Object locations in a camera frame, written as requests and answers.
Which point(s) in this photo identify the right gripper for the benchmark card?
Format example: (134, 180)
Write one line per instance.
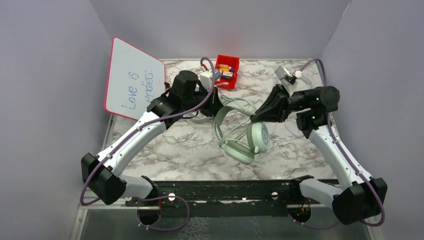
(276, 108)

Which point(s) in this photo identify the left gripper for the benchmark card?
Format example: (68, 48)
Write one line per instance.
(214, 104)

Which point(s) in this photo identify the green headphones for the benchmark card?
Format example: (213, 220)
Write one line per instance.
(248, 141)

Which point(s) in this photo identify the grey white gaming headset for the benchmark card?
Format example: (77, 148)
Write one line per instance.
(199, 118)

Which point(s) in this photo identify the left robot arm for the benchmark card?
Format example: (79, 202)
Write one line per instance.
(102, 174)

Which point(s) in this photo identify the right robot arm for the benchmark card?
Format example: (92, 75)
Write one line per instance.
(360, 196)

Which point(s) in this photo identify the white headphones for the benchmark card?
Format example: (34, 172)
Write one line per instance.
(308, 81)

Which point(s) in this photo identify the white small box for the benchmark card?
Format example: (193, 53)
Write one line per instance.
(227, 75)

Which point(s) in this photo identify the yellow marker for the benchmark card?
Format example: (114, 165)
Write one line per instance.
(224, 69)

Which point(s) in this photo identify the red plastic bin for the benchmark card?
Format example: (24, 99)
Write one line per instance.
(232, 62)

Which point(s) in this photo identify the pink framed whiteboard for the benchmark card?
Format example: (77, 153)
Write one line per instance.
(134, 79)

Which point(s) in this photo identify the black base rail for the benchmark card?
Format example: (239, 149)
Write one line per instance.
(224, 198)

